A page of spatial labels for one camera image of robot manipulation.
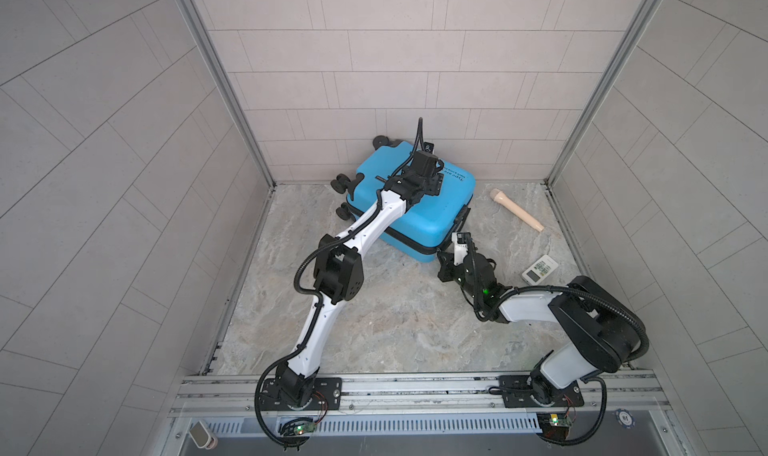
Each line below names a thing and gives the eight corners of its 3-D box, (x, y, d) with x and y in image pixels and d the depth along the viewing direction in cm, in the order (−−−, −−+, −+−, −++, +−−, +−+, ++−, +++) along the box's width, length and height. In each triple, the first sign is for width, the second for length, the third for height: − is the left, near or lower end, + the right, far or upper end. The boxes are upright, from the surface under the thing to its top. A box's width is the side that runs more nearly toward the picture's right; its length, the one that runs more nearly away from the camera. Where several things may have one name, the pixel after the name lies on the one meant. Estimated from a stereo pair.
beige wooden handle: (537, 235, 103) (540, 229, 100) (489, 196, 114) (491, 190, 112) (542, 231, 104) (545, 226, 101) (494, 193, 115) (496, 187, 113)
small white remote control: (534, 289, 91) (537, 286, 89) (519, 276, 94) (521, 273, 92) (557, 268, 95) (560, 265, 94) (543, 256, 98) (545, 252, 97)
